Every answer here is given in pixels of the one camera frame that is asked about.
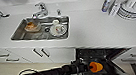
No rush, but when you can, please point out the white sink base cabinet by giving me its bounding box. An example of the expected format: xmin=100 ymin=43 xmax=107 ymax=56
xmin=17 ymin=41 xmax=77 ymax=70

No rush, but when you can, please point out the white plate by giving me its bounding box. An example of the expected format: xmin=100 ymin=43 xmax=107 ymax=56
xmin=47 ymin=21 xmax=70 ymax=39

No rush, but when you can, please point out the stainless steel dishwasher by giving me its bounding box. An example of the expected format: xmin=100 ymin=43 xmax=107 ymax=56
xmin=73 ymin=42 xmax=134 ymax=75

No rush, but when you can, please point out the chrome faucet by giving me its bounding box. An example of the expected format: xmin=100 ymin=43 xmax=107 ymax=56
xmin=30 ymin=1 xmax=49 ymax=20

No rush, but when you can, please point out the stainless steel sink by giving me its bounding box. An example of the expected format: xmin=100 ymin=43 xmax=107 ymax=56
xmin=7 ymin=12 xmax=73 ymax=47

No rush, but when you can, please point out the stack of white plates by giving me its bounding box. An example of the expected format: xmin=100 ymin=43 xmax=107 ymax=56
xmin=115 ymin=0 xmax=136 ymax=24

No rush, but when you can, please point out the clear container orange food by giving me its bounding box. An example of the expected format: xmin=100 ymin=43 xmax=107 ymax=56
xmin=23 ymin=20 xmax=43 ymax=34

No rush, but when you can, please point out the small white bottle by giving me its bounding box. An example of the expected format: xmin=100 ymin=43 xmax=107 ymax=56
xmin=108 ymin=0 xmax=122 ymax=17

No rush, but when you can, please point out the microwave oven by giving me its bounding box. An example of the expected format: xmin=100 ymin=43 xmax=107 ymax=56
xmin=0 ymin=43 xmax=33 ymax=69

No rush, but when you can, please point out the small yellow cup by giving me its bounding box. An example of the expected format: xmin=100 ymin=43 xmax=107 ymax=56
xmin=88 ymin=60 xmax=105 ymax=75

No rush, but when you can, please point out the white patterned mug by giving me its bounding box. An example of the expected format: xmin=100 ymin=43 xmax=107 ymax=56
xmin=51 ymin=18 xmax=63 ymax=33

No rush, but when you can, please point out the white cup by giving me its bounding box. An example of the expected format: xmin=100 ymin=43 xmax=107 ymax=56
xmin=125 ymin=0 xmax=136 ymax=9

